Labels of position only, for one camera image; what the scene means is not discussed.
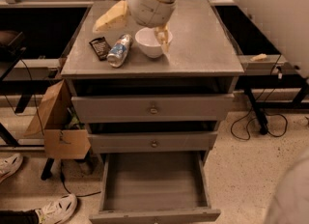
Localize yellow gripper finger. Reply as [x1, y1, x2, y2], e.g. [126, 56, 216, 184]
[93, 0, 129, 33]
[154, 24, 169, 52]

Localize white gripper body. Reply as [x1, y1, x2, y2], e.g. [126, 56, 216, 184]
[127, 0, 176, 28]

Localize black snack packet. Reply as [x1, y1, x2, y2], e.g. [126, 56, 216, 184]
[89, 37, 111, 61]

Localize redbull can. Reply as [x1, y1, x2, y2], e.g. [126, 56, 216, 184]
[107, 34, 133, 68]

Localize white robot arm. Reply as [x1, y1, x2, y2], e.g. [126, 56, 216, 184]
[94, 0, 309, 224]

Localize grey drawer cabinet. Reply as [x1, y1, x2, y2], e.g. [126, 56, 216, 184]
[60, 0, 245, 158]

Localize top drawer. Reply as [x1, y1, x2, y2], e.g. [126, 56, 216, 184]
[71, 94, 234, 124]

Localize middle drawer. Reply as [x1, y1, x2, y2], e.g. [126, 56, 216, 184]
[89, 131, 217, 154]

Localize open bottom drawer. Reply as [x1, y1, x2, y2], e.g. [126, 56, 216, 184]
[90, 152, 220, 224]

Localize white bowl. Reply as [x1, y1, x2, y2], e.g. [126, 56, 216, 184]
[135, 28, 173, 58]

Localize yellow foam piece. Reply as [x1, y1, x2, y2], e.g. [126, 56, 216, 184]
[250, 53, 267, 62]

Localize cardboard box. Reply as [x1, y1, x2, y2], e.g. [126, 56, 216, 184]
[24, 80, 91, 159]

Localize white sneaker upper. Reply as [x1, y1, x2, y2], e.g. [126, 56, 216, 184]
[0, 154, 23, 182]

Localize white sneaker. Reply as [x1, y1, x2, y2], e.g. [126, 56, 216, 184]
[0, 154, 23, 182]
[35, 194, 77, 224]

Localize white sneaker lower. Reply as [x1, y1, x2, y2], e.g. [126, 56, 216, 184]
[35, 194, 77, 224]

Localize black floor cable right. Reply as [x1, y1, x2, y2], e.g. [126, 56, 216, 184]
[230, 63, 289, 141]

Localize black cable left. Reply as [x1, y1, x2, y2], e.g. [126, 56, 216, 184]
[0, 59, 45, 136]

